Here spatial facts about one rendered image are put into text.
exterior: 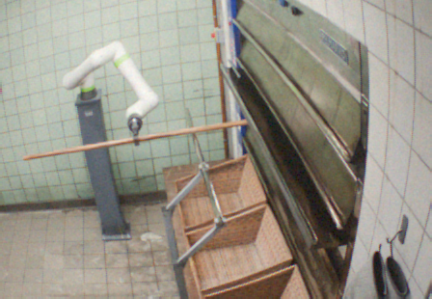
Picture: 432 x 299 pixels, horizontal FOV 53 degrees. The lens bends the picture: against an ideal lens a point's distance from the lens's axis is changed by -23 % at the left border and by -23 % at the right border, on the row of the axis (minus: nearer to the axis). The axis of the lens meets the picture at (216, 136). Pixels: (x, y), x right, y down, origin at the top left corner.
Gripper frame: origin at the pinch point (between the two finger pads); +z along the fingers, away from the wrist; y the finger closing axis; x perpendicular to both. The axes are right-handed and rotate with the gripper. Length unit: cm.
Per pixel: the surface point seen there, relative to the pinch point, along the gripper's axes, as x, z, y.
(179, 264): -10, 86, 24
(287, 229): -65, 72, 24
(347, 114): -67, 134, -62
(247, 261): -48, 50, 60
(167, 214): -9.9, 38.2, 26.3
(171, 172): -20, -67, 61
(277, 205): -65, 50, 24
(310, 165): -64, 103, -28
